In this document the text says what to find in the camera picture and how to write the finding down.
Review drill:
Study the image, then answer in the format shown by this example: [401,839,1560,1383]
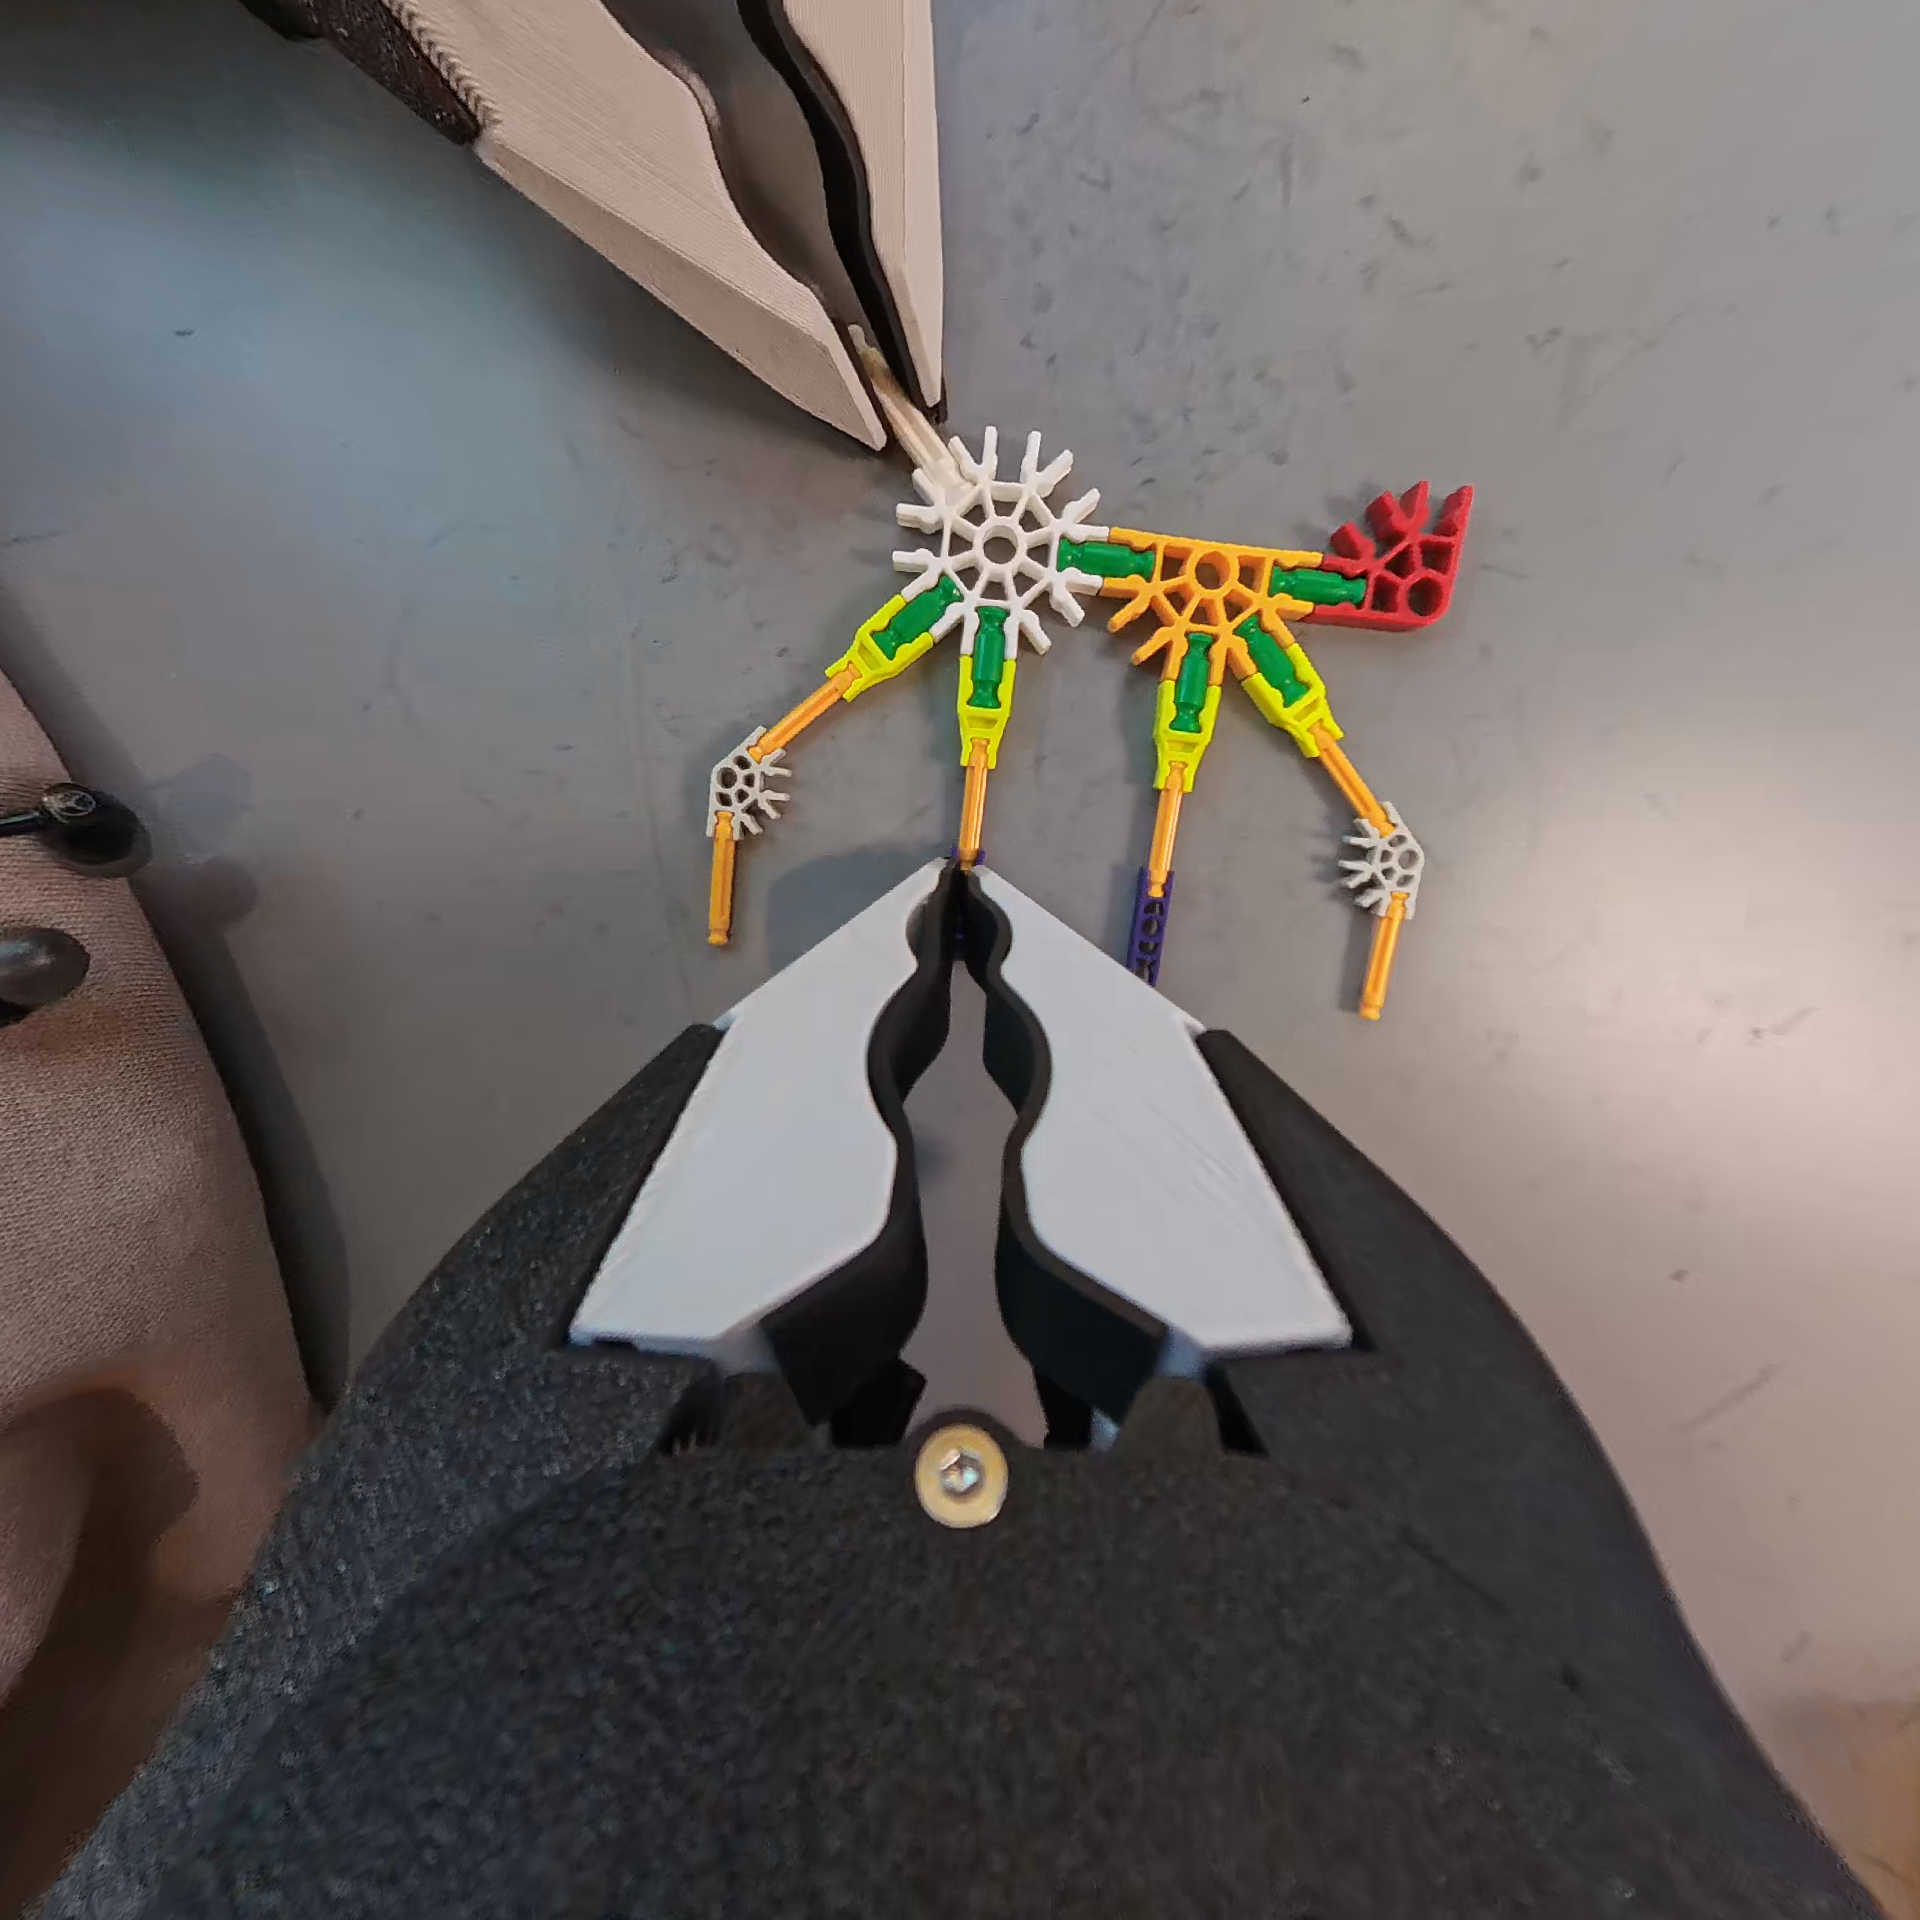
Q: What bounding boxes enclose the small grey connector piece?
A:
[704,730,793,837]
[1338,802,1426,917]

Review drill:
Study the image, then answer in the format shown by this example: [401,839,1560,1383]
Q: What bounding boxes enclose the grey desk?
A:
[0,0,1920,1920]

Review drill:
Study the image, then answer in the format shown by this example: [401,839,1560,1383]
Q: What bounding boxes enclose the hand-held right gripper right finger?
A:
[959,870,1356,1453]

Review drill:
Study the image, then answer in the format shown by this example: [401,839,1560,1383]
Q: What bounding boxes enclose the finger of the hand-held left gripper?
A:
[749,0,950,423]
[405,0,886,453]

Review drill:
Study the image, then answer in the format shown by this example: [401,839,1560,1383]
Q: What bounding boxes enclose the colourful construction toy model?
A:
[749,322,1479,879]

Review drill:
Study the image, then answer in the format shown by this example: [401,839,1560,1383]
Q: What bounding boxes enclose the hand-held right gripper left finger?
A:
[568,861,961,1450]

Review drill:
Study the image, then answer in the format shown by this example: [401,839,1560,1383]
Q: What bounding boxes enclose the beige jacket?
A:
[0,661,324,1728]

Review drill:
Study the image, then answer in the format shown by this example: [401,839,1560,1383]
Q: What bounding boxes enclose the black wired earphones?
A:
[0,780,154,1028]

